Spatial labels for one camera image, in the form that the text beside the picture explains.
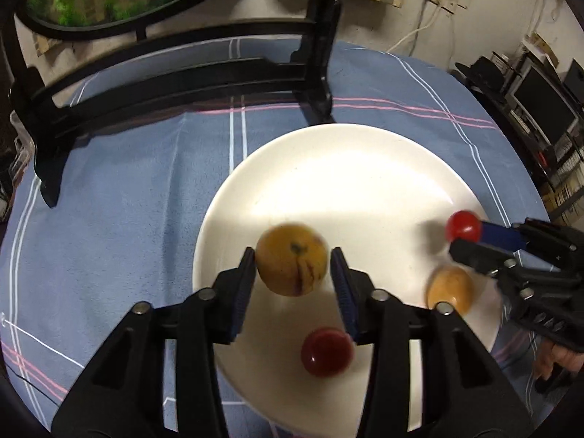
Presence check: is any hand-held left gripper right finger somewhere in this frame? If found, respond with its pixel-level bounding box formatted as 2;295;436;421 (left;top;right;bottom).
330;246;534;438

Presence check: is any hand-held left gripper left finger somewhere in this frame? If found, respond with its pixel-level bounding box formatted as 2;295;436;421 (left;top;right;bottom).
51;246;256;438

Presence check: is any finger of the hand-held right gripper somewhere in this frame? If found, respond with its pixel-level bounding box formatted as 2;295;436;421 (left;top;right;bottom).
479;218;581;263
449;238;521;279

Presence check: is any small red cherry tomato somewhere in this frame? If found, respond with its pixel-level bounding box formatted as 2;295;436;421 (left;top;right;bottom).
446;210;483;243

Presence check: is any yellow orange round fruit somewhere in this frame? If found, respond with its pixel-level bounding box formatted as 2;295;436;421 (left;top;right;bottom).
254;223;329;297

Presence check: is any white oval plate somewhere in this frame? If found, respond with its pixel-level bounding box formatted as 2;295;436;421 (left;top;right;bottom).
192;123;503;434

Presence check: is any person's right hand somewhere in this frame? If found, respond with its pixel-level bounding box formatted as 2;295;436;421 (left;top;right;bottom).
533;342;584;381

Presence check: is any tan round fruit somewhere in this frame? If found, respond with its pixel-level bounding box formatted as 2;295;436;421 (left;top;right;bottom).
426;265;475;316

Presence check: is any dark red round fruit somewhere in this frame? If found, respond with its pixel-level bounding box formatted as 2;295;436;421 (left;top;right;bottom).
300;327;354;378

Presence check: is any black metal rack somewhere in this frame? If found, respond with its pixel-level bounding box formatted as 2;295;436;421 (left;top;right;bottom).
502;91;584;220

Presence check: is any computer monitor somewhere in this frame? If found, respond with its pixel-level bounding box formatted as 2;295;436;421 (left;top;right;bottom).
510;61;580;144

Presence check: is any blue striped tablecloth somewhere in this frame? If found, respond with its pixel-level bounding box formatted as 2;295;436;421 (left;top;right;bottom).
0;39;553;438

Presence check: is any black hat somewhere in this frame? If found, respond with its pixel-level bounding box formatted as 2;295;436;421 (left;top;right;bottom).
454;55;521;96

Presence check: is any black speaker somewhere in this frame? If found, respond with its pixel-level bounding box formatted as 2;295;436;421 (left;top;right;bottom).
563;57;584;110

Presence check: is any black wooden chair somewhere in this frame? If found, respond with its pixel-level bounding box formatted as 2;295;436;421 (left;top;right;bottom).
9;0;343;208

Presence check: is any white wall cable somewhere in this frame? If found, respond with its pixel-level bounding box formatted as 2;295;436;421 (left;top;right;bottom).
387;0;458;54

